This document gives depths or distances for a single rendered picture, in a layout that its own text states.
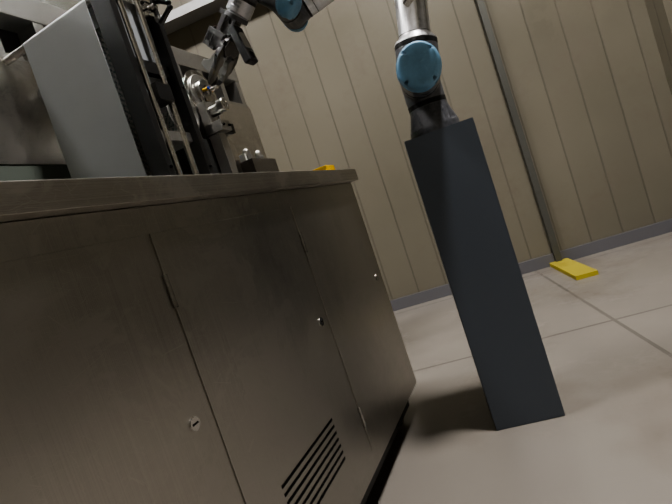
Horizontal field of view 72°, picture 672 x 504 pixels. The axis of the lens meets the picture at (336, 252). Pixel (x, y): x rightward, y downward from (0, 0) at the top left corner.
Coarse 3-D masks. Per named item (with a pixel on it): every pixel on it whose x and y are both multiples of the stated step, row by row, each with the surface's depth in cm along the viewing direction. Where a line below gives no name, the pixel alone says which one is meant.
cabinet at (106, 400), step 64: (320, 192) 138; (0, 256) 52; (64, 256) 59; (128, 256) 68; (192, 256) 80; (256, 256) 98; (320, 256) 125; (0, 320) 50; (64, 320) 56; (128, 320) 65; (192, 320) 76; (256, 320) 91; (320, 320) 115; (384, 320) 156; (0, 384) 48; (64, 384) 54; (128, 384) 62; (192, 384) 72; (256, 384) 86; (320, 384) 107; (384, 384) 141; (0, 448) 47; (64, 448) 52; (128, 448) 59; (192, 448) 68; (256, 448) 81; (320, 448) 99; (384, 448) 129
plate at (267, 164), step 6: (246, 162) 154; (252, 162) 153; (258, 162) 156; (264, 162) 159; (270, 162) 163; (246, 168) 154; (252, 168) 153; (258, 168) 155; (264, 168) 158; (270, 168) 162; (276, 168) 166
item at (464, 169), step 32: (448, 128) 131; (416, 160) 134; (448, 160) 132; (480, 160) 131; (448, 192) 133; (480, 192) 132; (448, 224) 134; (480, 224) 133; (448, 256) 135; (480, 256) 134; (512, 256) 132; (480, 288) 135; (512, 288) 133; (480, 320) 136; (512, 320) 134; (480, 352) 137; (512, 352) 135; (544, 352) 134; (512, 384) 137; (544, 384) 135; (512, 416) 138; (544, 416) 136
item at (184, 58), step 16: (0, 0) 128; (16, 0) 133; (32, 0) 138; (0, 16) 129; (16, 16) 131; (32, 16) 136; (48, 16) 141; (0, 32) 134; (16, 32) 138; (32, 32) 136; (0, 48) 124; (16, 48) 137; (176, 48) 196; (192, 64) 203; (224, 96) 220; (240, 96) 234
